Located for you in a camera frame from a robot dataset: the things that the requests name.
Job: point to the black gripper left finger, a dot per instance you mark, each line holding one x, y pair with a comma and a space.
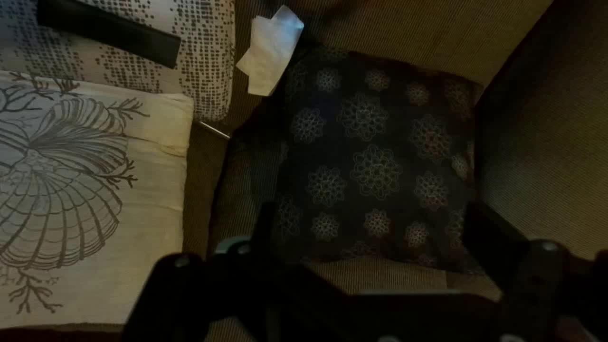
265, 229

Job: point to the white pillow with black dots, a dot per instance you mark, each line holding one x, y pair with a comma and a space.
207, 64

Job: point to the white crumpled paper tissue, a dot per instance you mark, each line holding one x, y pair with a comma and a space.
267, 50

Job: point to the dark pillow with floral circles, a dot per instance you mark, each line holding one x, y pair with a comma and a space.
374, 164

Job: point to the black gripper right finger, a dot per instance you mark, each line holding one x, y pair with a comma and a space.
495, 244

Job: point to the white pillow with shell print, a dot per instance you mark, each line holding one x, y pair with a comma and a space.
96, 191

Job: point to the long black remote controller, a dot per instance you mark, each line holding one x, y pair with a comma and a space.
108, 29

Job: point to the grey-green fabric sofa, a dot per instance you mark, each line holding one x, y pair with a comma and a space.
545, 159

